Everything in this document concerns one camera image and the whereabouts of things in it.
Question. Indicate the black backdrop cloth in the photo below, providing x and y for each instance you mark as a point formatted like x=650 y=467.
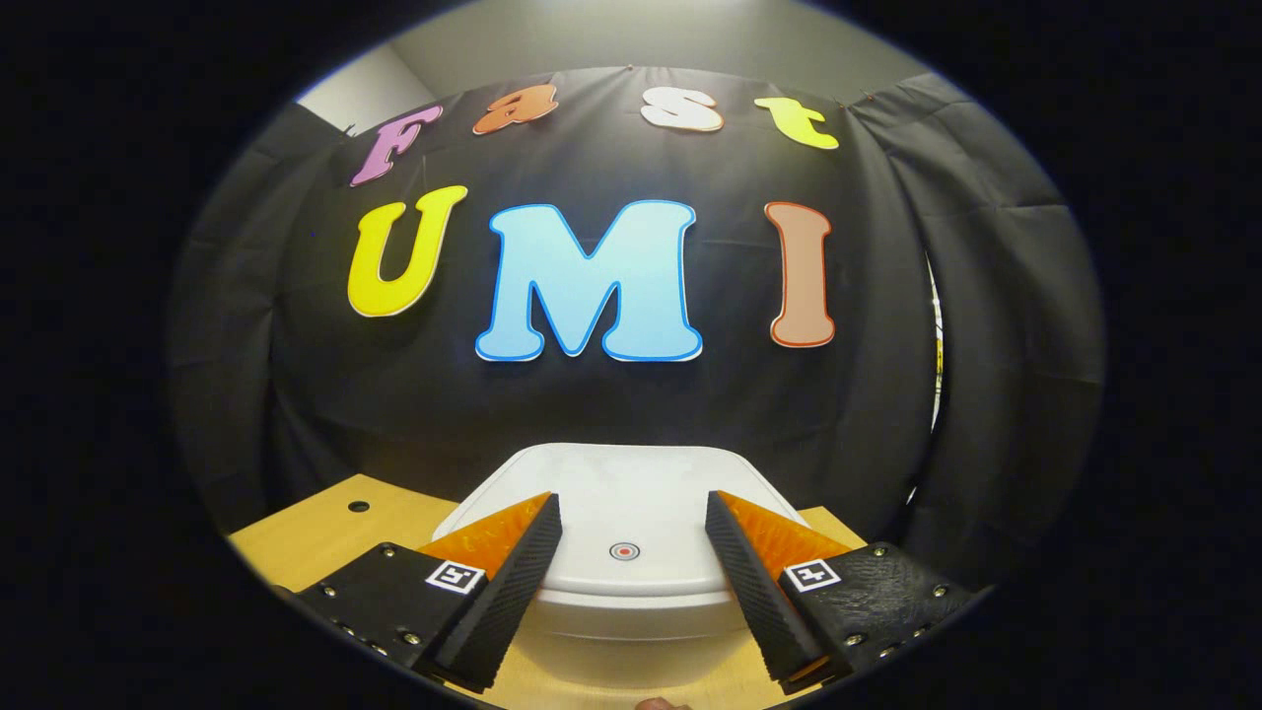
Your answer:
x=838 y=414

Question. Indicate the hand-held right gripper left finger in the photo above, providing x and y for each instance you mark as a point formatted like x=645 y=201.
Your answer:
x=508 y=602

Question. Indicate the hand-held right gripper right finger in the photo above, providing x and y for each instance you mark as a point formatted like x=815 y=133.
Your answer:
x=759 y=602

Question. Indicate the white desktop garbage bin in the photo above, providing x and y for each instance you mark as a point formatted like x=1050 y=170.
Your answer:
x=631 y=493

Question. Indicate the wooden desktop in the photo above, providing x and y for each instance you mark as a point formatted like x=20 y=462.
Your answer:
x=315 y=537

